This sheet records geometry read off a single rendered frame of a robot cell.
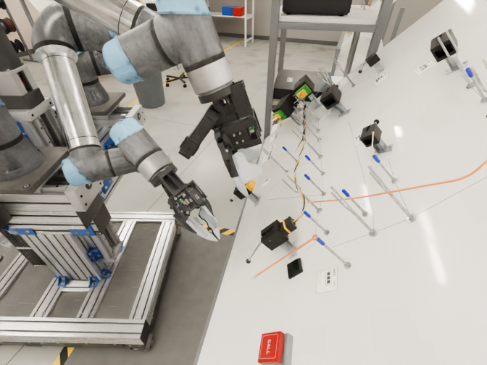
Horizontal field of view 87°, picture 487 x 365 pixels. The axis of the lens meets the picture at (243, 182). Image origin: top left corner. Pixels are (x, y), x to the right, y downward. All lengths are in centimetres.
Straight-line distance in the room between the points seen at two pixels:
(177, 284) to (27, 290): 84
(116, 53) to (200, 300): 156
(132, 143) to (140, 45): 24
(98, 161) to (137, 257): 117
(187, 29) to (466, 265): 53
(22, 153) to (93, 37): 39
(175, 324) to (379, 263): 143
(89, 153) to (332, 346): 67
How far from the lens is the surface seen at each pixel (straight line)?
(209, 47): 46
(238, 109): 48
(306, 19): 138
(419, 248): 52
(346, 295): 54
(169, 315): 182
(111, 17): 63
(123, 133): 65
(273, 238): 63
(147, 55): 48
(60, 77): 83
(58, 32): 89
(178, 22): 46
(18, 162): 98
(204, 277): 189
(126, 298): 171
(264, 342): 57
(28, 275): 209
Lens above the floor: 164
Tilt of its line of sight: 41 degrees down
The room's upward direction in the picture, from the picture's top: straight up
